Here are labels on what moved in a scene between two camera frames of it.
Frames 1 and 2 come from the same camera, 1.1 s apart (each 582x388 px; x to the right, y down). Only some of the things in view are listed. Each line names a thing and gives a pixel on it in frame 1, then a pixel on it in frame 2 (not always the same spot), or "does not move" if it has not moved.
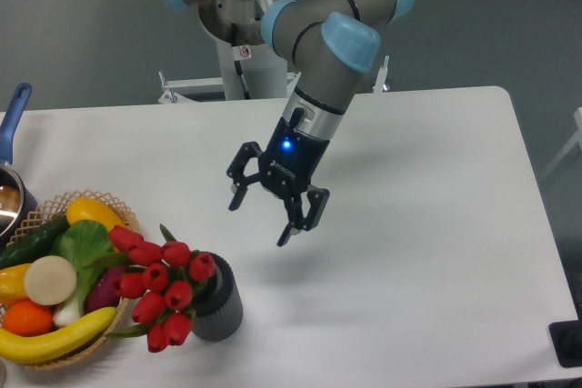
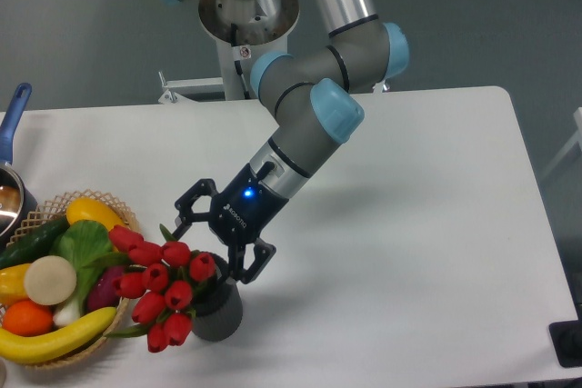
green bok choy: (86, 244) does not move
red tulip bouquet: (159, 279) does not move
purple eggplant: (103, 293) does not move
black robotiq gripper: (287, 167) to (244, 207)
